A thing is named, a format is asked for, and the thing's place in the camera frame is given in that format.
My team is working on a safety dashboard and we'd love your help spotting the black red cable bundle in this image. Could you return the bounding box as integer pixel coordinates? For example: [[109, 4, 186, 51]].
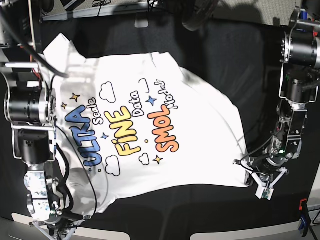
[[180, 0, 222, 32]]

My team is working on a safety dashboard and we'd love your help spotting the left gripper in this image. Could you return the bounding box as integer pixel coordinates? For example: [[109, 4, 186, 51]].
[[233, 154, 289, 188]]

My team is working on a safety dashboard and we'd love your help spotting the black table cloth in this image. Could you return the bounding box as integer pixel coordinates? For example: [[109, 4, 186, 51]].
[[41, 14, 320, 240]]

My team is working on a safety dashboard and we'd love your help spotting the red blue clamp near right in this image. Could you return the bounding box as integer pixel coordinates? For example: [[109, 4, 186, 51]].
[[298, 198, 311, 238]]

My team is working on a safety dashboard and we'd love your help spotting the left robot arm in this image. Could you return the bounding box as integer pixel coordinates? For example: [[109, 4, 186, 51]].
[[235, 6, 320, 191]]

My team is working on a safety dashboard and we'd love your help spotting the white printed t-shirt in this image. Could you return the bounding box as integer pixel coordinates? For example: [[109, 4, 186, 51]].
[[44, 34, 247, 214]]

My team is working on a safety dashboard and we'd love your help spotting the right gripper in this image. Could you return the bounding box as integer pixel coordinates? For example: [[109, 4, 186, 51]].
[[29, 211, 91, 240]]

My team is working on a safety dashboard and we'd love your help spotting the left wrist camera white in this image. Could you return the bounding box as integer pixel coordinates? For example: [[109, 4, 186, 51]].
[[255, 185, 274, 201]]

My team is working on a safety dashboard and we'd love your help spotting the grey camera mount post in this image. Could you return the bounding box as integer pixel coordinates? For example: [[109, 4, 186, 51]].
[[134, 12, 149, 29]]

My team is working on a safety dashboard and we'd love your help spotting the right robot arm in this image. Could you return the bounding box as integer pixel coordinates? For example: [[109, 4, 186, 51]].
[[0, 0, 90, 240]]

